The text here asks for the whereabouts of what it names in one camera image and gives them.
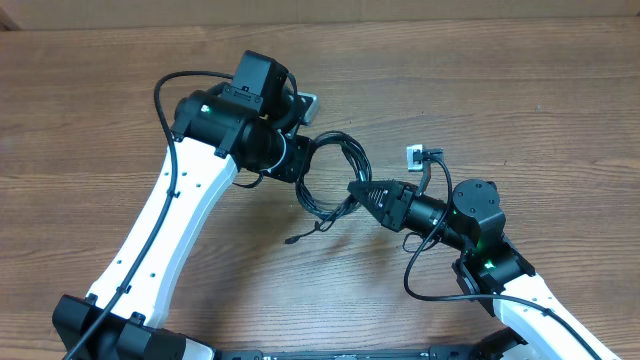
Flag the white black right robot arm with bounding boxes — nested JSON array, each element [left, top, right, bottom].
[[348, 179, 616, 359]]

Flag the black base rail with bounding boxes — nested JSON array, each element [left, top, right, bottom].
[[213, 344, 494, 360]]

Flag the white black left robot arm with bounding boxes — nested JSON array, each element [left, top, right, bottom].
[[52, 51, 318, 359]]

